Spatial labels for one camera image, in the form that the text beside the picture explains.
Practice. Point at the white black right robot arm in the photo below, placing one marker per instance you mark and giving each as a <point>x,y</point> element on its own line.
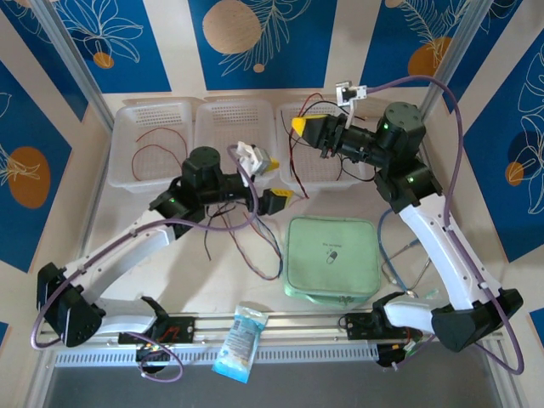
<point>438,259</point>

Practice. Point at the mint green zip pouch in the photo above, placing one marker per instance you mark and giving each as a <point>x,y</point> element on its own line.
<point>331,268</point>

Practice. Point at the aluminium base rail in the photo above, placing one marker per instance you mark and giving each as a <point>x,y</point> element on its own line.
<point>297,327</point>

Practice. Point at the aluminium frame post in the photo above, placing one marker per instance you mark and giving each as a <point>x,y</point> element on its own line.
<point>454,64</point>
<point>76,64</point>

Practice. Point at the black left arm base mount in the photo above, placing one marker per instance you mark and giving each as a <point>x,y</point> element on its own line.
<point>180,329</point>

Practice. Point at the aluminium table edge rail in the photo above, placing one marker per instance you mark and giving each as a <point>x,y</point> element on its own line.
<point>95,187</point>
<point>423,144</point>

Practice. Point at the blue white wipes packet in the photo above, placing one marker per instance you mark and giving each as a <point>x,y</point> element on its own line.
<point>240,340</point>

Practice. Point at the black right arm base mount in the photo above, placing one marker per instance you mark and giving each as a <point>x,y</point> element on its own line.
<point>361,327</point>

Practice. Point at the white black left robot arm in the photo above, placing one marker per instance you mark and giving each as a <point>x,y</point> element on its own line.
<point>123,255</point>

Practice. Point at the white perforated plastic basket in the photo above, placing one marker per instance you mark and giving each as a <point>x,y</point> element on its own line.
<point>319,170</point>
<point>149,119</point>
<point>225,127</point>

